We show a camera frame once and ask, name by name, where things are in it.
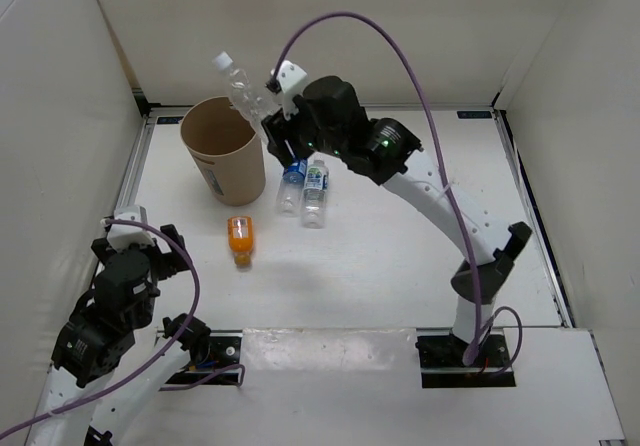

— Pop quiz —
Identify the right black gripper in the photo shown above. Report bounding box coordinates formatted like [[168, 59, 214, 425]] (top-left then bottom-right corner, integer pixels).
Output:
[[261, 94, 345, 170]]

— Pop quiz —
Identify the clear unlabelled plastic bottle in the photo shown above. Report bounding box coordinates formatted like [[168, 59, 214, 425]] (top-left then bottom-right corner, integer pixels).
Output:
[[212, 52, 277, 134]]

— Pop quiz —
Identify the green label plastic bottle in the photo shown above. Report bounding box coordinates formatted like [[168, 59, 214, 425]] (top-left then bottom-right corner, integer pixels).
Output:
[[301, 159, 329, 229]]

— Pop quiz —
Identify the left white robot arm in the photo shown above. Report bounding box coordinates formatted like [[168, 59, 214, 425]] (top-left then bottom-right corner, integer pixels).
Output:
[[27, 217, 211, 445]]

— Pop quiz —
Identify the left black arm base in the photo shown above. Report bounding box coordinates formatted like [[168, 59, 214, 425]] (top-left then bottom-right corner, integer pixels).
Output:
[[161, 317, 245, 391]]

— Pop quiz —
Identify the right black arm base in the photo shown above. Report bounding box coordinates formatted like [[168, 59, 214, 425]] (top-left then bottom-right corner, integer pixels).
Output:
[[415, 330, 516, 389]]

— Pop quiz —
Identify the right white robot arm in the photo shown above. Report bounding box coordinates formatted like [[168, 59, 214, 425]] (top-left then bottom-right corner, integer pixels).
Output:
[[261, 76, 532, 366]]

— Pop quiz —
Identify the brown cylindrical garbage bin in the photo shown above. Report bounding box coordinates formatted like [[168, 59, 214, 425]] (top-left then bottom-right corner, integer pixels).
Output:
[[180, 97, 266, 206]]

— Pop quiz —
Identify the blue label plastic bottle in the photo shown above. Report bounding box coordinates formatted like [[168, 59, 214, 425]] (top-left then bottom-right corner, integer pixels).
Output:
[[276, 159, 308, 215]]

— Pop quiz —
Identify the orange juice bottle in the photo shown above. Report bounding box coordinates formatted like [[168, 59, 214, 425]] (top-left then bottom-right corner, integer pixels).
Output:
[[227, 216, 254, 268]]

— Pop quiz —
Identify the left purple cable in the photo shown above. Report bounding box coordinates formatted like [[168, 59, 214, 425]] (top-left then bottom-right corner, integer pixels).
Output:
[[0, 218, 246, 430]]

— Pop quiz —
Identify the purple cable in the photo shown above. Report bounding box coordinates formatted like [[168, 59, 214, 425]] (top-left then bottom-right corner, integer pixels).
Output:
[[272, 11, 524, 375], [0, 218, 246, 430]]

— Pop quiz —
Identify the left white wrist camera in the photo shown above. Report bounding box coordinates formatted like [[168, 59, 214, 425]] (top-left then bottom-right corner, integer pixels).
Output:
[[101, 205, 155, 252]]

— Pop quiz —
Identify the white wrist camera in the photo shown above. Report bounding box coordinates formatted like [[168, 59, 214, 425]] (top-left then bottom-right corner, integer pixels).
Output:
[[267, 60, 309, 120], [101, 205, 155, 252]]

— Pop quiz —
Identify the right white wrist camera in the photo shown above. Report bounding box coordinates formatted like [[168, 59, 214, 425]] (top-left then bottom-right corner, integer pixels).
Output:
[[267, 60, 309, 120]]

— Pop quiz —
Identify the left aluminium frame rail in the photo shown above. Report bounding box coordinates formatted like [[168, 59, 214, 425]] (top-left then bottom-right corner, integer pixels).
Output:
[[115, 115, 154, 209]]

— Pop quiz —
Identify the aluminium frame rail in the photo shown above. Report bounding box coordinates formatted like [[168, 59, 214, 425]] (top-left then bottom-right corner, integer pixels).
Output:
[[493, 109, 575, 327], [149, 102, 493, 115], [115, 115, 154, 209]]

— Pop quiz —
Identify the back aluminium frame rail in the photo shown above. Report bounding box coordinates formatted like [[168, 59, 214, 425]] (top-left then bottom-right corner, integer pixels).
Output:
[[149, 102, 493, 115]]

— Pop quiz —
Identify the right aluminium frame rail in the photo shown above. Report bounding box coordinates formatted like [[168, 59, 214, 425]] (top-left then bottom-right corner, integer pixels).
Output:
[[493, 109, 575, 327]]

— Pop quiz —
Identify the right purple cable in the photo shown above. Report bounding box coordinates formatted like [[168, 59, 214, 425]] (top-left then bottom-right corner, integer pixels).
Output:
[[272, 11, 524, 375]]

